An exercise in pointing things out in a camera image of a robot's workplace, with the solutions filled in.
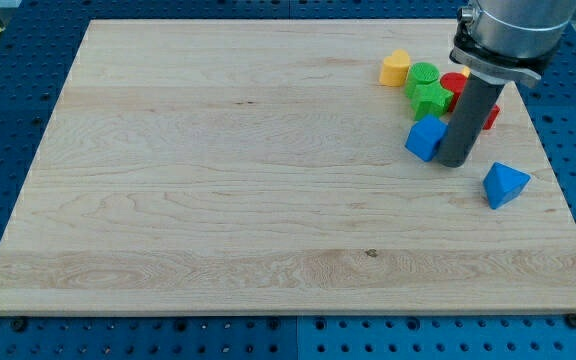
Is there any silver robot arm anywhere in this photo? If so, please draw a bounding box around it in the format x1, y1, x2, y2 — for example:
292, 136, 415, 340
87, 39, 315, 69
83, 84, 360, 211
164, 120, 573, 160
450, 0, 576, 88

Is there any green circle block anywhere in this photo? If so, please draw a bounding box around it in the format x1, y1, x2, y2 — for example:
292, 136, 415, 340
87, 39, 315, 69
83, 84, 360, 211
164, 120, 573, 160
404, 62, 440, 99

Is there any red circle block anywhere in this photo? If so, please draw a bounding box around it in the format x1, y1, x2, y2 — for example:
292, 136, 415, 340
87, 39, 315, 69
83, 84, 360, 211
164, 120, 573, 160
440, 72, 468, 112

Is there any wooden board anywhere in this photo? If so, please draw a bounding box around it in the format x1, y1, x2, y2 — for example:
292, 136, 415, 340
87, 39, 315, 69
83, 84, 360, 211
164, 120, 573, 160
0, 20, 576, 317

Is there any blue cube block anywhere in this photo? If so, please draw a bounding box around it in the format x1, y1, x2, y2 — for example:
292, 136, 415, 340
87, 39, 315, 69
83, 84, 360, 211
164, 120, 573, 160
405, 115, 447, 162

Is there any yellow heart block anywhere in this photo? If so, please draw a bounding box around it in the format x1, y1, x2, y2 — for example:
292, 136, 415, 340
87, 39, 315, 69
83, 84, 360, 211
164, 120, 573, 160
379, 49, 411, 87

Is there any green star block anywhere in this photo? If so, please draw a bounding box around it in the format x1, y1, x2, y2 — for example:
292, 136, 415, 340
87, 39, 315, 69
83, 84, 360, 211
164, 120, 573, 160
411, 81, 454, 121

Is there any red block behind pointer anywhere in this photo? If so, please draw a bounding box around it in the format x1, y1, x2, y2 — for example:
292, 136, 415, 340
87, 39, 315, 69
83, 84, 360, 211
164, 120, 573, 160
483, 105, 500, 130

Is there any blue triangle block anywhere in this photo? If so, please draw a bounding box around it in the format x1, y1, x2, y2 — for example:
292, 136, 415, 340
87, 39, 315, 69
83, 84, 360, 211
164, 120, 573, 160
483, 162, 531, 209

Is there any black screw left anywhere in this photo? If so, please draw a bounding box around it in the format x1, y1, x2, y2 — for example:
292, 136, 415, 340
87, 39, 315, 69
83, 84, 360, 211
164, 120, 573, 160
10, 317, 28, 333

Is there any black screw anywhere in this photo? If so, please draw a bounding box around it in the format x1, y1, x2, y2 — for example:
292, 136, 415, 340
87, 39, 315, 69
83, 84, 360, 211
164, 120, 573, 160
564, 314, 576, 329
10, 317, 28, 333

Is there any black screw right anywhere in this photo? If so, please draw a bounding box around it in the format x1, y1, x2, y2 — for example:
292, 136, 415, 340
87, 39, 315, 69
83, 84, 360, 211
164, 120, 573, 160
564, 314, 576, 329

